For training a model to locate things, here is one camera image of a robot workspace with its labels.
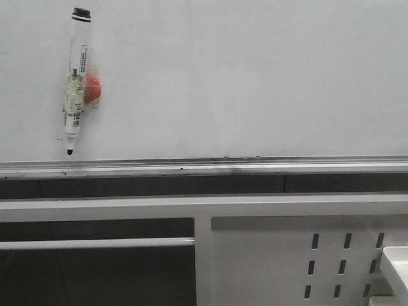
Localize white whiteboard with aluminium tray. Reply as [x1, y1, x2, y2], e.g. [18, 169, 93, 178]
[1, 1, 407, 179]

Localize white storage tray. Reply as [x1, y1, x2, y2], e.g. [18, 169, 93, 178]
[368, 296, 403, 306]
[380, 246, 407, 305]

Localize white black whiteboard marker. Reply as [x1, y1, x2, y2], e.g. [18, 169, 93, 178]
[63, 7, 91, 156]

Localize white lower storage tray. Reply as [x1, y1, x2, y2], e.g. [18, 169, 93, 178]
[368, 296, 403, 306]

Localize white metal stand frame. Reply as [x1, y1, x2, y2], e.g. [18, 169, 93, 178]
[1, 193, 407, 305]

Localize red round magnet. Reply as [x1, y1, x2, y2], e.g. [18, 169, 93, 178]
[84, 72, 101, 107]

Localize white upper storage tray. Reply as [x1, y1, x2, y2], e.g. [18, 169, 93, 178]
[380, 246, 407, 305]

